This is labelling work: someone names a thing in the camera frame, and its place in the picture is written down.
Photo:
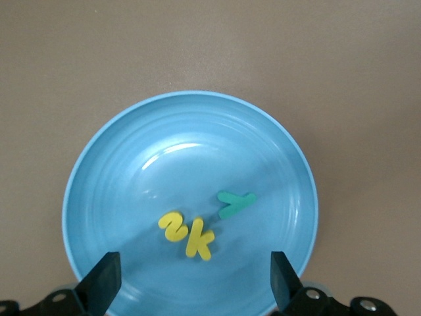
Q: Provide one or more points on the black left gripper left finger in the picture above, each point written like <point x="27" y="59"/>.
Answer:
<point x="105" y="279"/>

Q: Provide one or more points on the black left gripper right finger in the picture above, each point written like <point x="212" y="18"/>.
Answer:
<point x="281" y="279"/>

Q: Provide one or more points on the yellow foam letter s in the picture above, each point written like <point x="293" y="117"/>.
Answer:
<point x="174" y="230"/>

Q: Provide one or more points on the teal foam letter y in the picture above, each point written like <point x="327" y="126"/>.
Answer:
<point x="232" y="204"/>

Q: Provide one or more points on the yellow foam letter k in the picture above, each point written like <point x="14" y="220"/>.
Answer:
<point x="197" y="240"/>

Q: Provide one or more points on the blue plate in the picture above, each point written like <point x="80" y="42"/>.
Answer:
<point x="184" y="148"/>

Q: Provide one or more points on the brown table cover sheet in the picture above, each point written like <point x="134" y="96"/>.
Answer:
<point x="210" y="49"/>

